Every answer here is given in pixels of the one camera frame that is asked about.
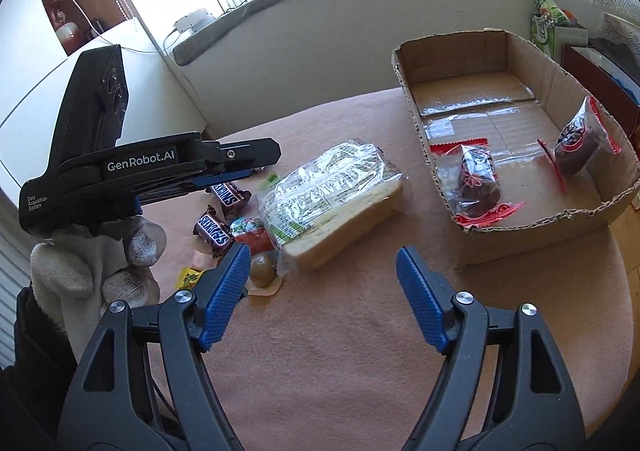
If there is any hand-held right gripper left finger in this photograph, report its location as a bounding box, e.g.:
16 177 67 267
52 243 253 451

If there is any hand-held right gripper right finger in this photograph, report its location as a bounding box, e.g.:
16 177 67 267
395 246 586 451

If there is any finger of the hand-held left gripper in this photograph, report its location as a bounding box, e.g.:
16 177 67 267
135 169 257 206
200 137 282 172

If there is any brown chocolate bar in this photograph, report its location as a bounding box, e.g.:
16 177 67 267
207 179 253 219
193 212 236 259

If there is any sliced bread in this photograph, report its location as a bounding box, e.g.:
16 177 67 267
257 140 405 277

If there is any cardboard box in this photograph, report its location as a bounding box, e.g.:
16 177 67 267
391 28 640 272

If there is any person's left forearm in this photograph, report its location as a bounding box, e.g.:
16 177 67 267
0 281 81 451

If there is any person's left hand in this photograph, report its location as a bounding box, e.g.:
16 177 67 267
30 216 168 362

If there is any yellow candy packet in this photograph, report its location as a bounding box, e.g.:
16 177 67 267
175 267 206 291

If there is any kiwi fruit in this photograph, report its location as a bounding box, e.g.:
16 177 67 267
250 252 278 287

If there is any red round snack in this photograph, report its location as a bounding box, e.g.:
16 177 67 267
230 216 275 254

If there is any white cabinet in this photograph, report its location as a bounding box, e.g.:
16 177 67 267
0 0 211 202

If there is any red vase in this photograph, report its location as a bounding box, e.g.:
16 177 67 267
47 0 81 54

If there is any dark cake in red-edged packet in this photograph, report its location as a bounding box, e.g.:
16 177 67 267
537 96 623 194
431 143 527 232

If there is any white plastic device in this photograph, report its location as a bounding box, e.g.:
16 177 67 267
172 8 216 36

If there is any green printed box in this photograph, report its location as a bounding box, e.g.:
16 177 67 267
530 13 567 56

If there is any green orange snack bag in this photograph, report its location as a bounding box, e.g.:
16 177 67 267
532 0 577 28

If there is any grey patterned cloth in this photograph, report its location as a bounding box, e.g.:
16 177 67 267
590 0 640 52

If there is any white cable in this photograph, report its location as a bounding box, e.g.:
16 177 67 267
32 0 176 54

